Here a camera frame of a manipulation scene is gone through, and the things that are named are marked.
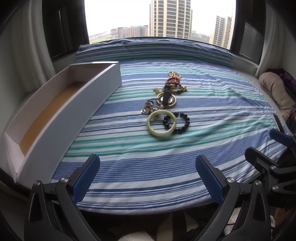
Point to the purple cloth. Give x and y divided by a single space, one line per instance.
288 81

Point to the white cardboard box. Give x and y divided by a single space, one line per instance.
44 128

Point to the gold bangle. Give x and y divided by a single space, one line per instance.
173 103

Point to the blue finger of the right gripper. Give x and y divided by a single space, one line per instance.
261 162
282 138

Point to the black phone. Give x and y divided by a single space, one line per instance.
278 123

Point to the blue striped bed sheet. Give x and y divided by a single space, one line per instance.
219 115

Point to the white left curtain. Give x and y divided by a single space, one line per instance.
29 46

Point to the white right curtain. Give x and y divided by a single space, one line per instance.
273 41

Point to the pale green jade bangle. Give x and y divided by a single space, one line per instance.
165 133

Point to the silver ring chain jewelry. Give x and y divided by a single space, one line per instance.
150 106

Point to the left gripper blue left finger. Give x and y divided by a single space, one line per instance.
82 178

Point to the white curtain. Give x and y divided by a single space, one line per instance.
273 41
29 46

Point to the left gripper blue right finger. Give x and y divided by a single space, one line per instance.
212 178

